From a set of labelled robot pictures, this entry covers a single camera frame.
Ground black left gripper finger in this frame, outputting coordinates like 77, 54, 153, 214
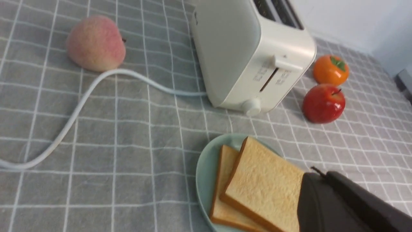
297, 167, 412, 232

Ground toast slice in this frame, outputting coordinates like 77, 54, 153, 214
209, 144, 267, 232
220, 137, 304, 232

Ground red apple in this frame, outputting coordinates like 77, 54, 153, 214
302, 84, 346, 124

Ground light green plate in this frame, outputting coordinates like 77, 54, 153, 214
196, 133, 248, 232

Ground orange persimmon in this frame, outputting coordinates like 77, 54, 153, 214
313, 54, 349, 87

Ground white two-slot toaster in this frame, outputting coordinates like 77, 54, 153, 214
190, 0, 317, 116

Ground grey checkered tablecloth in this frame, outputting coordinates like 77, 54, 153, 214
0, 0, 411, 232

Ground pink peach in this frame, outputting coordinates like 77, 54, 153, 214
66, 15, 126, 72

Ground white power cable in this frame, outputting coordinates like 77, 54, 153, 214
0, 68, 207, 170

